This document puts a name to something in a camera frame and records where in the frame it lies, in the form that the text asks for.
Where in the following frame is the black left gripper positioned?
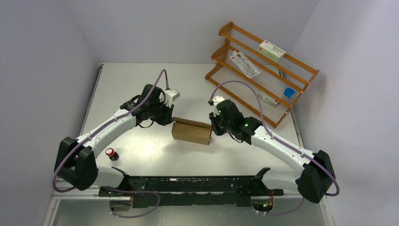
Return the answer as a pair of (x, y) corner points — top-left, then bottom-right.
(149, 98), (174, 126)

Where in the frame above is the brown cardboard box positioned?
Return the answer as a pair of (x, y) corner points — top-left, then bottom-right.
(171, 117), (212, 145)

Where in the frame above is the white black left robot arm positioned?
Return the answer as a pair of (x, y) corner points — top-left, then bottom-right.
(52, 84), (180, 196)

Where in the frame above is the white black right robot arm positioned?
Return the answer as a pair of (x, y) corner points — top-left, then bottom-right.
(209, 96), (337, 203)

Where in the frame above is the white green small box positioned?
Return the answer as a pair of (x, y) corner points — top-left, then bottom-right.
(257, 40), (286, 63)

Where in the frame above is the orange wooden rack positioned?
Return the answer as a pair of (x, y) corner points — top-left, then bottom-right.
(205, 22), (319, 128)

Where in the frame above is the clear plastic blister package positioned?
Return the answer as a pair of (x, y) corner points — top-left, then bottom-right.
(230, 51), (261, 78)

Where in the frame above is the blue small block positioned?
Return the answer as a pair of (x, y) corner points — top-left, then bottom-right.
(283, 88), (296, 99)

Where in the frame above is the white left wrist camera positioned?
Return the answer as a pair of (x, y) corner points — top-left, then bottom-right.
(163, 89), (180, 108)

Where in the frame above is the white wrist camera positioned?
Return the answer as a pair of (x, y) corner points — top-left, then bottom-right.
(163, 89), (180, 108)
(208, 95), (225, 107)

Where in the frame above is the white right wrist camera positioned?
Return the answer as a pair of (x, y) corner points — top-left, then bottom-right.
(208, 95), (225, 107)

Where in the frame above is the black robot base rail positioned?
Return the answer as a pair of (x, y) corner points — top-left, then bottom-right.
(98, 168), (284, 208)

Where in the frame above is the aluminium frame profile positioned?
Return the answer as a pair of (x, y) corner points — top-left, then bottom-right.
(51, 184), (327, 200)

